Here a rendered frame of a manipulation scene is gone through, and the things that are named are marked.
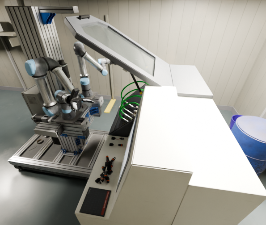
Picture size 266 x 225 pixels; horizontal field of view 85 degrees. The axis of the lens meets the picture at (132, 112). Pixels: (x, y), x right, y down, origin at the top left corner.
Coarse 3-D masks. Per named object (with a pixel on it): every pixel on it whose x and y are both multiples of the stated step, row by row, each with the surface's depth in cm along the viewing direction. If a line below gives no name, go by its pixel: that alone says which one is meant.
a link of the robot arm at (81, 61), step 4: (80, 60) 184; (84, 60) 189; (80, 64) 187; (84, 64) 190; (80, 68) 190; (84, 68) 192; (80, 72) 194; (84, 72) 194; (80, 76) 196; (84, 76) 195; (88, 76) 200
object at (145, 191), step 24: (144, 96) 95; (168, 96) 95; (144, 120) 74; (168, 120) 75; (144, 144) 61; (168, 144) 61; (144, 168) 53; (168, 168) 52; (192, 168) 52; (120, 192) 67; (144, 192) 63; (168, 192) 60; (120, 216) 82; (144, 216) 78; (168, 216) 73
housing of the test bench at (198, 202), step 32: (192, 96) 110; (192, 128) 82; (224, 128) 82; (192, 160) 64; (224, 160) 64; (192, 192) 58; (224, 192) 55; (256, 192) 53; (192, 224) 75; (224, 224) 69
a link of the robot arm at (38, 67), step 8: (32, 64) 113; (40, 64) 117; (48, 64) 121; (32, 72) 114; (40, 72) 118; (40, 80) 122; (40, 88) 126; (48, 88) 130; (48, 96) 132; (48, 104) 135; (56, 104) 140; (48, 112) 136; (56, 112) 143
